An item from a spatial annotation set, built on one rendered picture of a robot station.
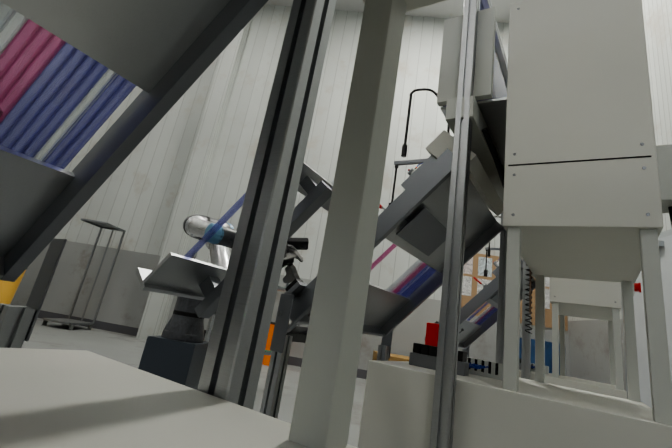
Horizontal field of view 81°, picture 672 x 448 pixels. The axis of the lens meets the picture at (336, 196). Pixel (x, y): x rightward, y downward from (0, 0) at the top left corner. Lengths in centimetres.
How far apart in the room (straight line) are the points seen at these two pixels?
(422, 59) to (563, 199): 719
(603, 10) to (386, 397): 118
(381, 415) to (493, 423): 27
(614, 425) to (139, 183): 760
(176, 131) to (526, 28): 725
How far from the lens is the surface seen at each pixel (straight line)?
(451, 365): 103
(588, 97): 122
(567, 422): 104
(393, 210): 119
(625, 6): 138
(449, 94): 129
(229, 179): 729
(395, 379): 112
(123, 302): 753
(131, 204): 790
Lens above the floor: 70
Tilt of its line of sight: 18 degrees up
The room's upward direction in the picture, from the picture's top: 10 degrees clockwise
